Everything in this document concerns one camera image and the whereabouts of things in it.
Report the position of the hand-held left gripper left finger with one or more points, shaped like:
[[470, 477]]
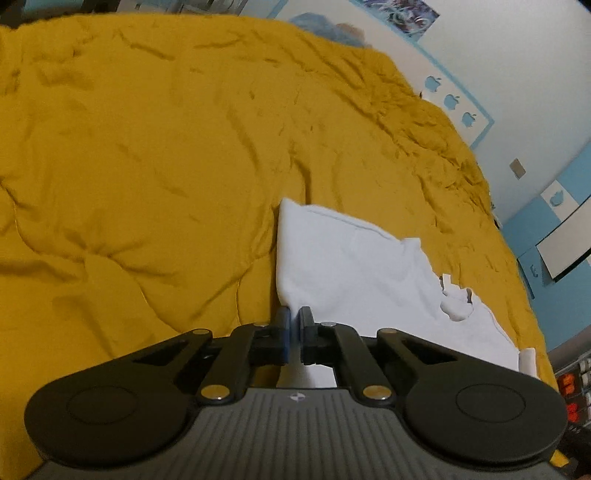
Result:
[[285, 339]]

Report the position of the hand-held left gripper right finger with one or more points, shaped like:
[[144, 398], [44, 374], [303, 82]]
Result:
[[302, 339]]

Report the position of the white sweatshirt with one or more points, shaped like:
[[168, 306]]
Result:
[[351, 267]]

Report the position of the yellow blanket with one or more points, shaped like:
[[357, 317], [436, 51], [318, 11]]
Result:
[[152, 175]]

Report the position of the orange and grey keyboard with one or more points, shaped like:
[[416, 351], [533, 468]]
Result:
[[575, 385]]

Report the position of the white headboard with blue apples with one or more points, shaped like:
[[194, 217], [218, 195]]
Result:
[[455, 92]]

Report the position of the blue plush pillow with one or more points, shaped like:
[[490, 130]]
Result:
[[330, 28]]

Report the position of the grey wall socket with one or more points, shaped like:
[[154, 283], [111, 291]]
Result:
[[517, 168]]

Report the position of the blue purple wall poster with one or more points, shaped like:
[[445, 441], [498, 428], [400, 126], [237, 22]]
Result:
[[400, 14]]

